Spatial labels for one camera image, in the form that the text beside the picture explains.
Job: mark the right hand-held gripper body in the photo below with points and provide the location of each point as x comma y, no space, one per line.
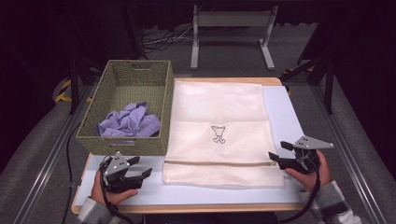
306,161

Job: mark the person's left hand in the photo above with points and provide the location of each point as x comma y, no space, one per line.
116,199

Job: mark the white mesh laundry bag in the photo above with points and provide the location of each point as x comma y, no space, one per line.
218,102

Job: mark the black metal stand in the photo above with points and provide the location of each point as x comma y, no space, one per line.
73,87
328,84

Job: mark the grey metal stand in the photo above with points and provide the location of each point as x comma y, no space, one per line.
232,18

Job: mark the green woven basket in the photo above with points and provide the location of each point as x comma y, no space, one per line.
124,84

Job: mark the person's right hand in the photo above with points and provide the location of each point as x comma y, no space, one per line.
320,179

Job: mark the metal floor rail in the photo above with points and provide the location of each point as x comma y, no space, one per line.
348,149
46,161

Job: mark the yellow black hazard tape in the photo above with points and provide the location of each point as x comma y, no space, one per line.
295,71
63,90

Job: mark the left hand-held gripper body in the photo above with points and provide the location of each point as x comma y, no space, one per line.
118,168

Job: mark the purple cloth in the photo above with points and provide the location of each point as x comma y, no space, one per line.
130,121

